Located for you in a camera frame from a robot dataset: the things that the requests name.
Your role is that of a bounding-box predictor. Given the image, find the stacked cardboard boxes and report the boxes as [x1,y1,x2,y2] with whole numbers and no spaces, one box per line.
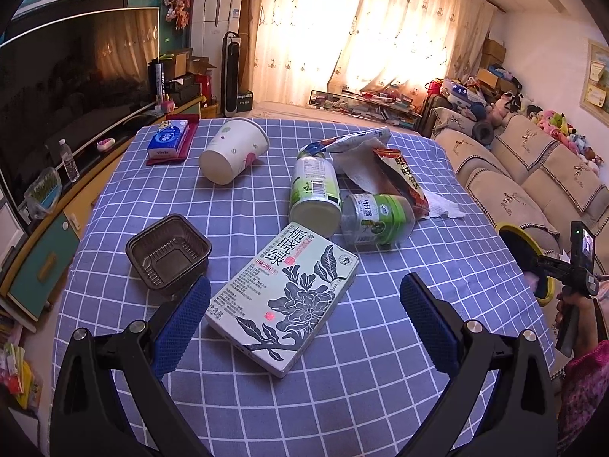
[477,38,520,97]

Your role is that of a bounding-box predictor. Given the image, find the embroidered beige curtains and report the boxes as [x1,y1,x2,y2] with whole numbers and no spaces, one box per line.
[247,0,496,111]

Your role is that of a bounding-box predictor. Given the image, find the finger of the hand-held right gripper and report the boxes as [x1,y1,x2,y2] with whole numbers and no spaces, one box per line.
[525,254,572,292]

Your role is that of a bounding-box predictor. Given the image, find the red orange snack bag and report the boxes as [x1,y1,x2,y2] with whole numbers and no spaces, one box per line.
[371,147,431,222]

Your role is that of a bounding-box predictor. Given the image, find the beige covered sofa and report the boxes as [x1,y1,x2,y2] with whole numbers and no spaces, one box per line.
[419,105,609,296]

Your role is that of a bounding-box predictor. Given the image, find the open cardboard boxes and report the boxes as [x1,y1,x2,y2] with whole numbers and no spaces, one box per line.
[167,48,218,78]

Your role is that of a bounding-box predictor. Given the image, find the artificial flower bunch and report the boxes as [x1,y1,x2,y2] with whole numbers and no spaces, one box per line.
[161,0,196,30]

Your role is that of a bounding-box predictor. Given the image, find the black plastic food tray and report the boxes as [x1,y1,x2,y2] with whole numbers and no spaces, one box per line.
[125,214,213,296]

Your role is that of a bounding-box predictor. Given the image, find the white standing air conditioner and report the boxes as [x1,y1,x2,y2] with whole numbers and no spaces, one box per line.
[190,0,247,117]

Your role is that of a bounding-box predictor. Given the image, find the star print bag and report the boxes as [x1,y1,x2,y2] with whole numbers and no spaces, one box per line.
[440,78,487,108]

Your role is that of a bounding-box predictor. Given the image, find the pile of plush toys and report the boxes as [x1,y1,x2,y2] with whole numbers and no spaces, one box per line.
[485,90,604,173]

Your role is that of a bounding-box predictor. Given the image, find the blue tissue pack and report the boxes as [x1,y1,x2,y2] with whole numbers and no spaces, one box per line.
[146,120,190,161]

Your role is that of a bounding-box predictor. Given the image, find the shelf of books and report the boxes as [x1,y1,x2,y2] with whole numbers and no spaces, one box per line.
[0,312,40,412]

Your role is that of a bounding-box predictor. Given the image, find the black yellow-rimmed trash bin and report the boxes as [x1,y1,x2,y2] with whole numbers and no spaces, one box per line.
[496,223,556,304]

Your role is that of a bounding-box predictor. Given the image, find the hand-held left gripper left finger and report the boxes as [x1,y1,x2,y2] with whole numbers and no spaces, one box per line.
[50,276,212,457]

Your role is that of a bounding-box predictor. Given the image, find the green floral drink carton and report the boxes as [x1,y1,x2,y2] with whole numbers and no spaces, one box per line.
[204,221,360,379]

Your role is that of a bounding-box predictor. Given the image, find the clear bottle green label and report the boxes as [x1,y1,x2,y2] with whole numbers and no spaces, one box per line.
[339,193,416,248]

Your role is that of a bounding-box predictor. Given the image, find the green white plastic bottle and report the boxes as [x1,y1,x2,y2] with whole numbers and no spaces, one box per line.
[289,145,343,237]

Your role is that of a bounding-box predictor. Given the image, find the white tower fan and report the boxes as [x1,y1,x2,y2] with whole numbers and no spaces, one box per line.
[221,31,244,118]

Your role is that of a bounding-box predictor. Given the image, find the white paper cup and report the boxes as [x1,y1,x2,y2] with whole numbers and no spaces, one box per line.
[198,117,270,186]

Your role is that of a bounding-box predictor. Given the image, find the clear glass bowl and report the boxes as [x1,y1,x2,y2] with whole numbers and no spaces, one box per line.
[24,166,63,220]

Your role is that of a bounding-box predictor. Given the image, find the large curved television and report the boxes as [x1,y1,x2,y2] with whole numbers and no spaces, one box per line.
[0,7,161,211]

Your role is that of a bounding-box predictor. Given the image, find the person's right forearm pink sleeve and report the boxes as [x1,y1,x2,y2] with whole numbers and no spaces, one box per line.
[556,338,609,457]

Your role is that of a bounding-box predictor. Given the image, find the black tube container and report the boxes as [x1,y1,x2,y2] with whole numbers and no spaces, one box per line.
[149,59,167,104]

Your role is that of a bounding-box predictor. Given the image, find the clear water bottle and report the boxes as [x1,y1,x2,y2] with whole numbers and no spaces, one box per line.
[58,139,81,184]

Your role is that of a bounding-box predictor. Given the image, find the red canister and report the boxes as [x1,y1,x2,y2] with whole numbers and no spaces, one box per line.
[196,72,215,105]

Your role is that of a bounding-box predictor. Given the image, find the teal yellow television cabinet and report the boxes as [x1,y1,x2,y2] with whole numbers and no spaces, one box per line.
[0,95,206,321]

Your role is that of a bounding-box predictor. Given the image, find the person's right hand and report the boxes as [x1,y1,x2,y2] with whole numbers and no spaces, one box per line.
[556,290,599,359]

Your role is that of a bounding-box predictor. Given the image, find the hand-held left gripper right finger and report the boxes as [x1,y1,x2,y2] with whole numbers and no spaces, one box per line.
[400,272,560,457]

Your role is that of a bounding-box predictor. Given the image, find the black flat television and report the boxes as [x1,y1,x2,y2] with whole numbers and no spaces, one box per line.
[0,0,130,45]

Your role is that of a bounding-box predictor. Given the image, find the cluttered glass low table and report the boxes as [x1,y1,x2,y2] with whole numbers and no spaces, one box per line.
[309,83,425,130]

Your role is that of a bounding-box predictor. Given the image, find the red cloth mat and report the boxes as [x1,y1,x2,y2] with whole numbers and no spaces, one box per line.
[145,113,201,166]

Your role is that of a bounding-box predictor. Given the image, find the blue checked tablecloth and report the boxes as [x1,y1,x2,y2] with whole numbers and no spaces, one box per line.
[50,117,560,457]

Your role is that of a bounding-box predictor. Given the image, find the silver snack bag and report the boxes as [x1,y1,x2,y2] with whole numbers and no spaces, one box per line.
[309,126,392,159]

